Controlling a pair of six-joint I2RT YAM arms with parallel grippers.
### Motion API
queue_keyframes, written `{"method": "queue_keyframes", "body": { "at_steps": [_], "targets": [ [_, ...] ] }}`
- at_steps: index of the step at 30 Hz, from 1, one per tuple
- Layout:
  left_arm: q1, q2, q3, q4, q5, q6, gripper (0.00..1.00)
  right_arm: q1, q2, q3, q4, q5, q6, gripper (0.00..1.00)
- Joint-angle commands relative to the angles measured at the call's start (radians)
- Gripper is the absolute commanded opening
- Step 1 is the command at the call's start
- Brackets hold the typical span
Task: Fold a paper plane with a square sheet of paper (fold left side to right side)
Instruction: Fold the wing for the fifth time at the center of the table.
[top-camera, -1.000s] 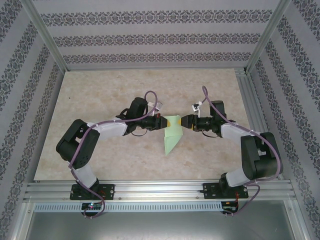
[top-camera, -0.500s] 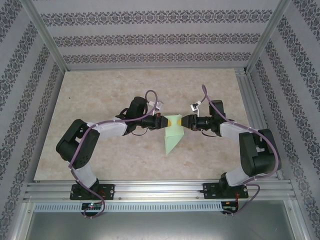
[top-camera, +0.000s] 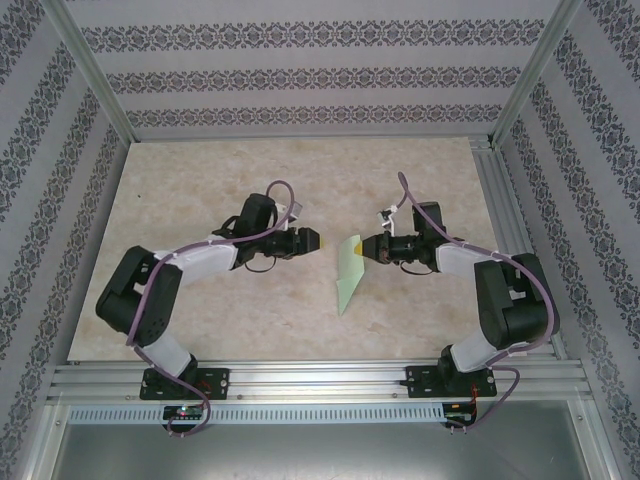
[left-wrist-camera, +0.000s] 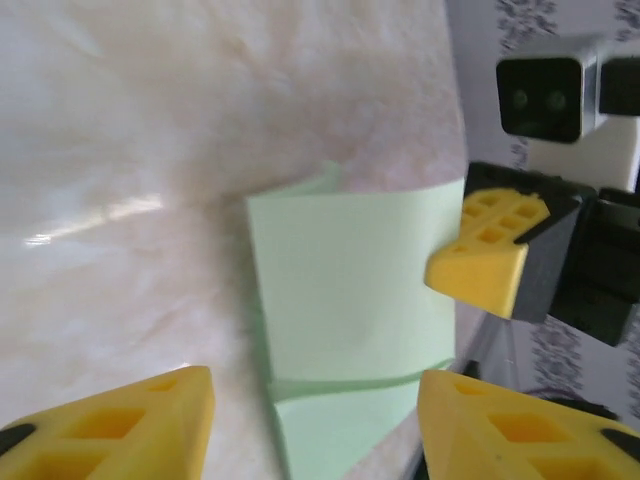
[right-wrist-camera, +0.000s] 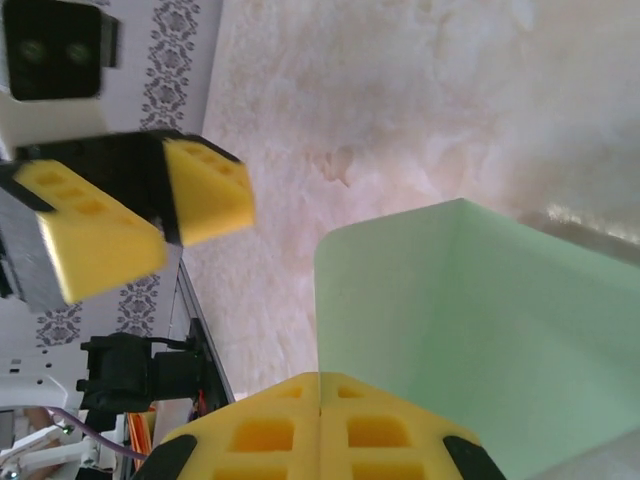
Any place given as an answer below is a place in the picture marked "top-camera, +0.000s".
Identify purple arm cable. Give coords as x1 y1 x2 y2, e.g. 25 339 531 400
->
397 172 560 437
124 179 296 439

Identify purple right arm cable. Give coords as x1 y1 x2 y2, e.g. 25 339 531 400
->
397 172 560 437

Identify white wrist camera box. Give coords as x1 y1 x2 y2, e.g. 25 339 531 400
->
377 204 401 236
279 201 305 231

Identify long aluminium mounting rail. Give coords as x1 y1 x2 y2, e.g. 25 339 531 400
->
47 358 594 401

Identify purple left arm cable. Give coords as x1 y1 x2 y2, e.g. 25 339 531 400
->
124 179 296 439

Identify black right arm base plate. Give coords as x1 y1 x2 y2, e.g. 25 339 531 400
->
405 364 499 400

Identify small circuit board green light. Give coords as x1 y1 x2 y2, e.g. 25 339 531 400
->
163 405 204 420

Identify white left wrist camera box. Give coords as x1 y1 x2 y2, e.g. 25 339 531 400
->
279 201 305 231

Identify slotted grey cable duct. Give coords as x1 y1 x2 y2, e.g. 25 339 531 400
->
67 403 446 425

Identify aluminium side rail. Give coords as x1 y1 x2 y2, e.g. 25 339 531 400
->
469 137 569 361

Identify aluminium frame post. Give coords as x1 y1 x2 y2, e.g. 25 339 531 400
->
487 0 586 149
47 0 136 144

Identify light green paper sheet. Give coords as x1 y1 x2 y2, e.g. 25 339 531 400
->
334 233 367 317

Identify grey metal panel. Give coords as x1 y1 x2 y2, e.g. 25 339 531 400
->
49 422 614 480

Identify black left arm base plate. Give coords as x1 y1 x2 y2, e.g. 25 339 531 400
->
138 367 231 401

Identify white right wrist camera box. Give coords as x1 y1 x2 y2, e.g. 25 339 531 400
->
377 204 401 236

